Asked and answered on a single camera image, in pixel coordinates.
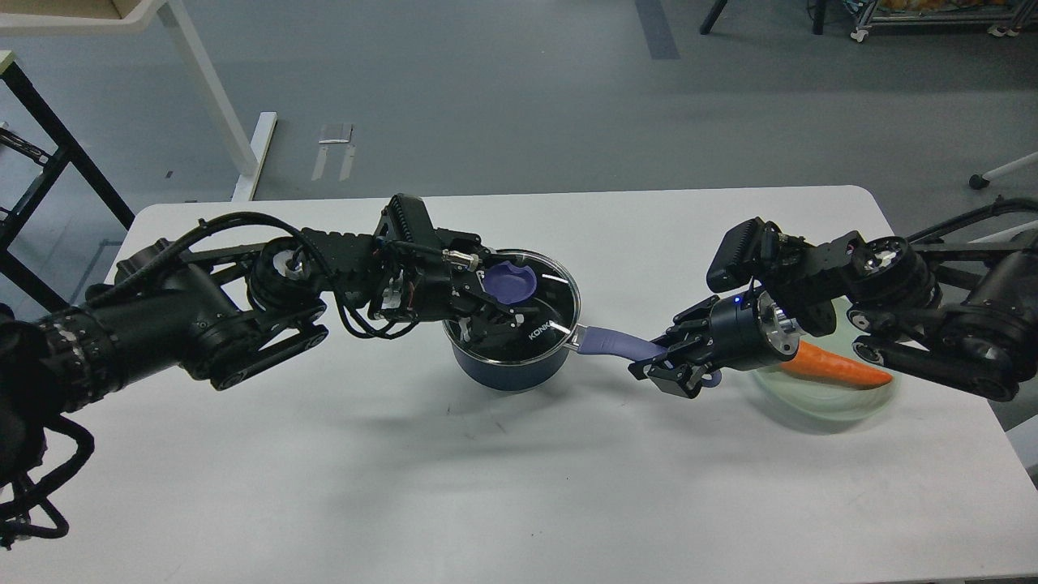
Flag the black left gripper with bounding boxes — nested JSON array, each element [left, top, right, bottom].
[[371, 229, 555, 351]]

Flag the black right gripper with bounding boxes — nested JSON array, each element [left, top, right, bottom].
[[628, 290, 800, 399]]

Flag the glass lid with purple knob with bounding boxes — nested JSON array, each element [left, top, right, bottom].
[[444, 249, 581, 366]]

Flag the blue saucepan with purple handle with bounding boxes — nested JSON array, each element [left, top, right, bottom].
[[444, 276, 723, 393]]

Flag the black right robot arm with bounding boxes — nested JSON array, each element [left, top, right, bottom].
[[628, 199, 1036, 402]]

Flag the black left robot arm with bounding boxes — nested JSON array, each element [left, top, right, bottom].
[[2, 212, 546, 548]]

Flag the pale green glass plate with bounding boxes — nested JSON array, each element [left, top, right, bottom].
[[753, 297, 902, 423]]

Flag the orange toy carrot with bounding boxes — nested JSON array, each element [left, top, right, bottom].
[[779, 341, 894, 389]]

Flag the white wheeled stand legs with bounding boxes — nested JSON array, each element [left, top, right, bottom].
[[969, 151, 1038, 244]]

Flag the black metal rack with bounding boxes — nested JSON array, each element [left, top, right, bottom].
[[1, 49, 135, 311]]

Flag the metal cart on casters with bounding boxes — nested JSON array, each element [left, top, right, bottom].
[[844, 1, 1036, 43]]

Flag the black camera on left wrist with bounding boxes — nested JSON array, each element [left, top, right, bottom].
[[374, 193, 439, 247]]

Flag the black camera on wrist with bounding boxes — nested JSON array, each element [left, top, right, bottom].
[[374, 193, 439, 247], [706, 217, 766, 294]]

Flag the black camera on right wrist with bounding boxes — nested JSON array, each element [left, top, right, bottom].
[[706, 217, 766, 294]]

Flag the white table leg frame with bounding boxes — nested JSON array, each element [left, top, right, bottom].
[[1, 1, 278, 203]]

